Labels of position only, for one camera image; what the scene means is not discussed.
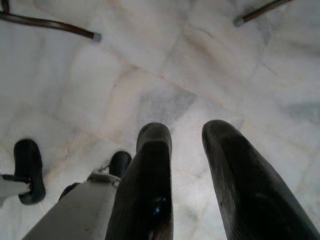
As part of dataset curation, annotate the black robot left foot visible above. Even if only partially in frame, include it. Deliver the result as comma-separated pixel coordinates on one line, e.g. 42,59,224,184
13,139,47,206

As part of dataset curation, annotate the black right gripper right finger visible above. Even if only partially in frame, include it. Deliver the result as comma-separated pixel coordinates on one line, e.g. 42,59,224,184
201,119,320,240

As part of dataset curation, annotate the black robot foot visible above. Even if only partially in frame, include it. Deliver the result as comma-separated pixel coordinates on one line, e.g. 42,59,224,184
108,151,133,180
13,139,47,206

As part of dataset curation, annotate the grey robot right leg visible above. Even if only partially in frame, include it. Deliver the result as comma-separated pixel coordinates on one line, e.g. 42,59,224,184
21,169,122,240

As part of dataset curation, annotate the black robot right foot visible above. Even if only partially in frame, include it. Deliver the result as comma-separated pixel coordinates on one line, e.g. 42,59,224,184
108,151,133,180

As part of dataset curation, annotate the grey robot left leg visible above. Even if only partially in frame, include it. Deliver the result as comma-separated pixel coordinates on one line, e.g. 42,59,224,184
0,174,35,208

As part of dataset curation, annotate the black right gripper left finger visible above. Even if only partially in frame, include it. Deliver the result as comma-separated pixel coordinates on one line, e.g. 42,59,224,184
104,121,175,240

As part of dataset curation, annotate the grey robot leg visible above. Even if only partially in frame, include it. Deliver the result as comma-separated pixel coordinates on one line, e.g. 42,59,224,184
21,169,122,240
0,174,35,208

